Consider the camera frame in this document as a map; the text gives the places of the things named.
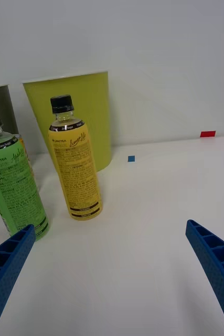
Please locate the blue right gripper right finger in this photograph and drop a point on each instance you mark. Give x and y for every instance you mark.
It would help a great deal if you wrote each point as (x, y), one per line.
(219, 265)

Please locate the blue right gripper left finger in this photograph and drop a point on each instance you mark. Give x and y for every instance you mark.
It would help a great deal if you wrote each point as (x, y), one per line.
(6, 265)

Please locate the yellow label plastic bottle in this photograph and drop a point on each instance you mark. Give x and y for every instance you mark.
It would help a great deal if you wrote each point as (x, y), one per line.
(77, 168)

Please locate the green label plastic bottle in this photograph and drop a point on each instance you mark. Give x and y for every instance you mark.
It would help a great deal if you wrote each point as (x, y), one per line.
(14, 189)

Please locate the orange drink can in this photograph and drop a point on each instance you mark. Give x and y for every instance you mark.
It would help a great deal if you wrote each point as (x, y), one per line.
(25, 147)

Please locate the yellow-green plastic waste bin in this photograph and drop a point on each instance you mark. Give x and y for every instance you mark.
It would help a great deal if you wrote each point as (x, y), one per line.
(90, 110)

